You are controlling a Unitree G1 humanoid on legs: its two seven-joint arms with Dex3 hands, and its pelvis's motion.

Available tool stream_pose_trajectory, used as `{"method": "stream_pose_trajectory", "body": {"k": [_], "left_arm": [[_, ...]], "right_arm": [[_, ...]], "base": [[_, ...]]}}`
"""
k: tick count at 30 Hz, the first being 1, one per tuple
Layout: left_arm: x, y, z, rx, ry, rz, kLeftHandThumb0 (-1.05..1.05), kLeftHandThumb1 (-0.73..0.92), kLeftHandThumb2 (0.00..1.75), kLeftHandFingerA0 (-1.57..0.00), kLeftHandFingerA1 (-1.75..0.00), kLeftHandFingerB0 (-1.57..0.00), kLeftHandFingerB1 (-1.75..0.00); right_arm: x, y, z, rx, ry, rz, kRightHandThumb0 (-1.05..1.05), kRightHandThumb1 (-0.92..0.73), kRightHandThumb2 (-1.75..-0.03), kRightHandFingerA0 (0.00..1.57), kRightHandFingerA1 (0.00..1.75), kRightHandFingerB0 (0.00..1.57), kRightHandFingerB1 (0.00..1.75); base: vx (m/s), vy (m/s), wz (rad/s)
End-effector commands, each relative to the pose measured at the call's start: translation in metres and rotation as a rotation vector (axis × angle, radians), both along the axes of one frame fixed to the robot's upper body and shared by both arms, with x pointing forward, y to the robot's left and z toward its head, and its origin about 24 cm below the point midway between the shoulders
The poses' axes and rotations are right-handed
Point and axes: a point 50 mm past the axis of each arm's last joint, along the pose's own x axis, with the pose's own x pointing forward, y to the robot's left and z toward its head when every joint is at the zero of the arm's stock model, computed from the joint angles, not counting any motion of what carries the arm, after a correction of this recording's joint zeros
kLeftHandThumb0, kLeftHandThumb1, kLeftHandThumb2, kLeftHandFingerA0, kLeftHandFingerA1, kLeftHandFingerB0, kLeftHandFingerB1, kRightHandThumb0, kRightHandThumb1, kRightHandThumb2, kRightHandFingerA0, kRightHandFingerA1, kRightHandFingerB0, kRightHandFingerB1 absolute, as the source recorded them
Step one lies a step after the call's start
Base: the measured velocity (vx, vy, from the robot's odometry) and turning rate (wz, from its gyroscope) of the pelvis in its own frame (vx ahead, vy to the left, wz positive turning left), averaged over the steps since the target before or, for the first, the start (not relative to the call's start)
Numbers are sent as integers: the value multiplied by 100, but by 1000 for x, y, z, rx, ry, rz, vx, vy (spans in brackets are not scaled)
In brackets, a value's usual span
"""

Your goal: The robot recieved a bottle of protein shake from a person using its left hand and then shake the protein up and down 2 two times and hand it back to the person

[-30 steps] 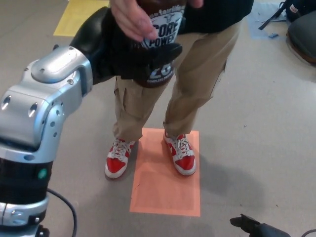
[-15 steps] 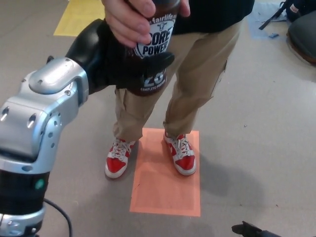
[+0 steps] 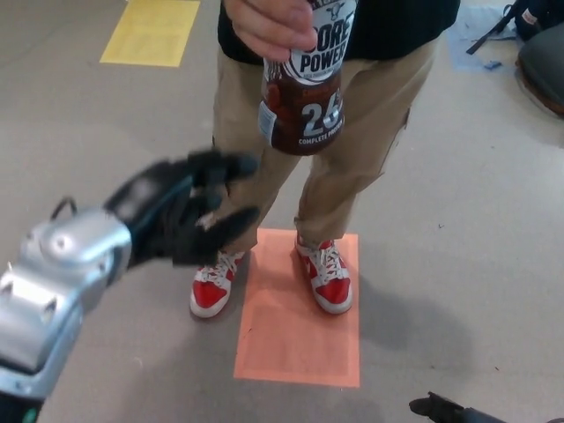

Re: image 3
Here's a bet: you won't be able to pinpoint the dark grey round stool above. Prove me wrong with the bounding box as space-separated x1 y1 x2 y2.
516 33 564 118

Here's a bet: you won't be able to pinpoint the black backpack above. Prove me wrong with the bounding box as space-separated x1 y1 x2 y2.
465 0 560 55

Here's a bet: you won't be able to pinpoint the robot right black hand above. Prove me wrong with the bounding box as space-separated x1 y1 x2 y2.
408 390 503 423

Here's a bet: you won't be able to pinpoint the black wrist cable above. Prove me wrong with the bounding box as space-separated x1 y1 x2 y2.
50 197 78 219

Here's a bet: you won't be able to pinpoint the person's right hand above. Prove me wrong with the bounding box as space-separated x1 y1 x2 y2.
224 0 316 61

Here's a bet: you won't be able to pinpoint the person's right red white sneaker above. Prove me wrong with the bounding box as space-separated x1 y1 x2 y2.
189 249 246 319

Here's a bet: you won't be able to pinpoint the person's left red white sneaker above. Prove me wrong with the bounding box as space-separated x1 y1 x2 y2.
293 235 353 315

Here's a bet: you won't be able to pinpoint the yellow paper sheet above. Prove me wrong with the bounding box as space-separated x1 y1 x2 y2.
99 0 202 68

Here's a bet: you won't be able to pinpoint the khaki cargo trousers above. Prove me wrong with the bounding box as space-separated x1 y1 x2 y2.
210 33 440 256

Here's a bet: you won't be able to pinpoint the black shirt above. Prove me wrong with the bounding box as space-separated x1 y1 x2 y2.
217 0 462 67

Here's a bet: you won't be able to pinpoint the person's red white sneaker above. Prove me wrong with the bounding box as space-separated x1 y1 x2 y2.
189 249 246 319
293 235 353 315

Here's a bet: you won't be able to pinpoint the brown Core Power shake bottle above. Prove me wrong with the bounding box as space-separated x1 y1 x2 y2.
257 0 358 158

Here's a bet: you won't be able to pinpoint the orange paper sheet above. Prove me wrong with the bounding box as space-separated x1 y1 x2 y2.
233 227 361 389

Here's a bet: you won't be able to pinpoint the blue plastic sheet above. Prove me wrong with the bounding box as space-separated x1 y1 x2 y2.
447 11 528 74

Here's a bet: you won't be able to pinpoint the robot left black hand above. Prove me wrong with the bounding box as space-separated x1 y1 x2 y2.
103 151 261 270

